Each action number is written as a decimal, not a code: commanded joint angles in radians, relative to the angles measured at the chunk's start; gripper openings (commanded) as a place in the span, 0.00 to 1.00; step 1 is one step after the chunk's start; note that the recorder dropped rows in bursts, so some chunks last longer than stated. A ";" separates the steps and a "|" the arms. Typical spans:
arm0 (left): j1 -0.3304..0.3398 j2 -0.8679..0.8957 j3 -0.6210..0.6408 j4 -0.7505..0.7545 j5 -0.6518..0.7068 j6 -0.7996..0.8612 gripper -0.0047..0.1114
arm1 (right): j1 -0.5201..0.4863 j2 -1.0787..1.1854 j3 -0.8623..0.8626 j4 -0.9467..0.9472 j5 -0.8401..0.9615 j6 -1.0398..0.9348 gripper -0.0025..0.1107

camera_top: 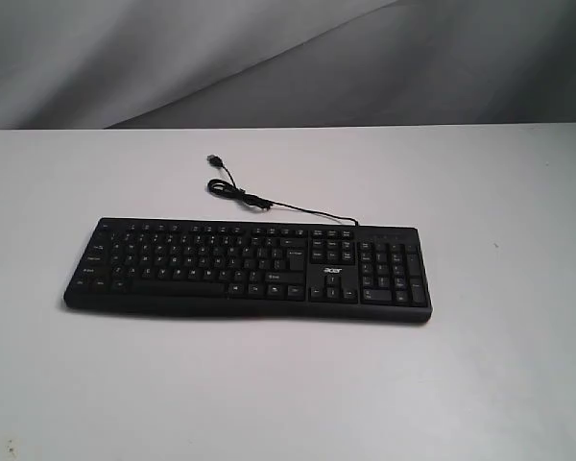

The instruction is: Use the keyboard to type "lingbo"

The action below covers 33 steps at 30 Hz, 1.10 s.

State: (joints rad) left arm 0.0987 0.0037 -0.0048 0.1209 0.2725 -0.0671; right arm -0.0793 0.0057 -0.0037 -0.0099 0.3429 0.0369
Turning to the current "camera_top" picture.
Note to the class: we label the black Acer keyboard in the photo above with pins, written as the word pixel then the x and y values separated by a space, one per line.
pixel 227 269

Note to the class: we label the grey wrinkled backdrop cloth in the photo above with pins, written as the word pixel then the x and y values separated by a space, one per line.
pixel 257 64

